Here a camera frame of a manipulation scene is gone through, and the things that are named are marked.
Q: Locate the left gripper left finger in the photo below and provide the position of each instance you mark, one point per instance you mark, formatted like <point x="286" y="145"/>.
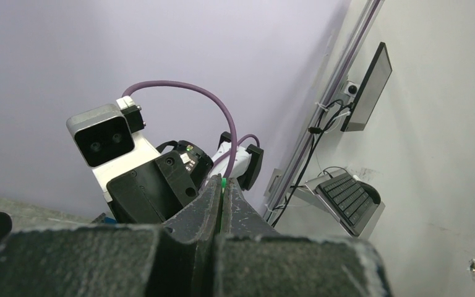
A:
<point x="171" y="259"/>

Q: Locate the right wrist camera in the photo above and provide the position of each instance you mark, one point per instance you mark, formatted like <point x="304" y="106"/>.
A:
<point x="111" y="141"/>

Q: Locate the wall monitor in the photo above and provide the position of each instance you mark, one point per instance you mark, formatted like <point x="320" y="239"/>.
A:
<point x="369" y="91"/>

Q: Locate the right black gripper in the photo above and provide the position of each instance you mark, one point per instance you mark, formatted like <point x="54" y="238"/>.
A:
<point x="157" y="190"/>

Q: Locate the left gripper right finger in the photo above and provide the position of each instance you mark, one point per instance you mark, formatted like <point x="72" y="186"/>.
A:
<point x="252" y="259"/>

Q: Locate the black keyboard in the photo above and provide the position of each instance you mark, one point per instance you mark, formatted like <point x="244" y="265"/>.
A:
<point x="351" y="201"/>

